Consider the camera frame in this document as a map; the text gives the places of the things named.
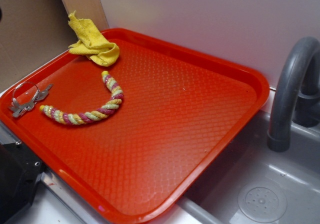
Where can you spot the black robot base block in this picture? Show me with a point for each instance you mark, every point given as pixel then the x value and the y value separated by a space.
pixel 21 171

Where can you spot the red plastic tray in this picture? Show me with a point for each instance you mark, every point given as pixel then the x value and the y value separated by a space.
pixel 181 108

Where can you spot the yellow cloth rag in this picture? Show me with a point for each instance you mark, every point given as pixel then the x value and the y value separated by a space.
pixel 91 43

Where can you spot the grey plastic sink basin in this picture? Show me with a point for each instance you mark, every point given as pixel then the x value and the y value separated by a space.
pixel 249 183

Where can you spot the wooden board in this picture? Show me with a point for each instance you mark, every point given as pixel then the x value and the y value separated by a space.
pixel 88 9

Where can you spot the grey curved faucet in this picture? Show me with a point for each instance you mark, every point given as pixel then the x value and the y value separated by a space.
pixel 297 94

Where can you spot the multicolour twisted rope toy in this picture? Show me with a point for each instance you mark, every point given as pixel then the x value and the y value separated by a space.
pixel 102 113

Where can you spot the silver keys on ring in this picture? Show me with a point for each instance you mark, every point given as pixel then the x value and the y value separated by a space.
pixel 23 103

